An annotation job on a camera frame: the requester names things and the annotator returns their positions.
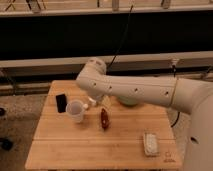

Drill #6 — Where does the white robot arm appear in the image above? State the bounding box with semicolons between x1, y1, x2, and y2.
76;57;213;171

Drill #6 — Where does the white ceramic cup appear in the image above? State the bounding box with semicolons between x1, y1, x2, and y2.
66;100;89;123

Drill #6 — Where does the green bowl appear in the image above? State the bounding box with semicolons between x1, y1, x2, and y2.
118;97;139;107

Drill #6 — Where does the white rectangular sponge block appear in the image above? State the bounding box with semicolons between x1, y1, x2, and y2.
143;133;159;157

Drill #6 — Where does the black hanging cable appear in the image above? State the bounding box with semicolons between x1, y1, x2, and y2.
105;4;135;66

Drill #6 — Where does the black rectangular phone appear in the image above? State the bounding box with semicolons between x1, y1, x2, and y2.
56;94;67;113

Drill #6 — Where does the red brown chili pepper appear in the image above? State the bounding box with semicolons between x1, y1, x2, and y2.
101;108;109;130

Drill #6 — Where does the black chair wheel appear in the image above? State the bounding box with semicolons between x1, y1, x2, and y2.
0;138;13;151

